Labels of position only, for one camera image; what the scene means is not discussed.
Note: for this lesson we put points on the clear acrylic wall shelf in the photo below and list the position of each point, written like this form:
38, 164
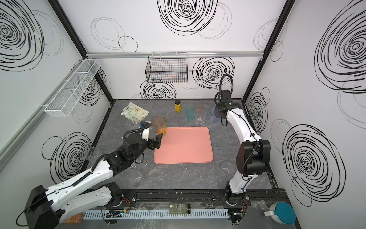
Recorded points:
80, 87

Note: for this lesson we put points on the black wire basket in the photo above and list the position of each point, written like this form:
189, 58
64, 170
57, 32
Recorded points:
171, 67

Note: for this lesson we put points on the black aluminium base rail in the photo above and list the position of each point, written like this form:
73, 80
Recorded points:
216, 197

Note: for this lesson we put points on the clear cup front left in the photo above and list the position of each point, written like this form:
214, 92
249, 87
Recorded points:
135, 178

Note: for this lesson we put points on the amber plastic cup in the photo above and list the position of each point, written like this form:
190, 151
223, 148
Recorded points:
160, 125

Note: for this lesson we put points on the green circuit board box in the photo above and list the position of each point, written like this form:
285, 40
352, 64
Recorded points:
180, 208

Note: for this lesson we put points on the white sugar refill pouch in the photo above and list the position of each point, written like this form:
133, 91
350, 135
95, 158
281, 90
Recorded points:
133, 110

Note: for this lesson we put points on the clear glass pouch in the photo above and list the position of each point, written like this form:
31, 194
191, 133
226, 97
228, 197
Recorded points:
143, 119
132, 123

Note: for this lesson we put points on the clear glass front right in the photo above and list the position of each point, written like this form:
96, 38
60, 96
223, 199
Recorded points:
227, 168

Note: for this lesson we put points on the clear faceted glass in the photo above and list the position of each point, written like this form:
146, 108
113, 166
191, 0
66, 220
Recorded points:
200, 117

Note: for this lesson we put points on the brown bottle lying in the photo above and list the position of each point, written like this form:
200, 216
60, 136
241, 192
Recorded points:
78, 218

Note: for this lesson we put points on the blue plastic cup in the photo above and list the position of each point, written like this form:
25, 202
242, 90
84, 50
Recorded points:
212, 117

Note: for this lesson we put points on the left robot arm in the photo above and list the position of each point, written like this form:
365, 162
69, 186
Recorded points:
47, 207

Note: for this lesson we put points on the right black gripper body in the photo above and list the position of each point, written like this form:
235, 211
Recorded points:
222, 106

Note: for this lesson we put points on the yellow spice jar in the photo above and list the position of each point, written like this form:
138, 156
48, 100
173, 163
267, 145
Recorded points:
178, 106

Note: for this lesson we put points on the small clear glass front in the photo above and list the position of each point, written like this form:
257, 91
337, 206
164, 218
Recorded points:
135, 167

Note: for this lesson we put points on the pink plastic tray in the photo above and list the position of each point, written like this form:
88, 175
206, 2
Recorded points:
184, 145

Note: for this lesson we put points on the pink plastic cup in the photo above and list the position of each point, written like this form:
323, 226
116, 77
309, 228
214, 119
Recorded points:
199, 106

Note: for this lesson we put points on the white slotted cable duct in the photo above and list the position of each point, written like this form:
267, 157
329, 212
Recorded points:
157, 214

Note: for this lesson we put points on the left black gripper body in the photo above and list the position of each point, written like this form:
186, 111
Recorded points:
154, 142

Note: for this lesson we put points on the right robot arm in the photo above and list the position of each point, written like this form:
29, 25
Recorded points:
253, 156

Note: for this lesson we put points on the teal plastic cup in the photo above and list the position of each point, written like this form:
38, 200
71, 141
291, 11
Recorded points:
190, 111

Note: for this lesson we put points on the teal white kettle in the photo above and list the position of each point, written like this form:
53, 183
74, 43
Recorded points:
281, 213

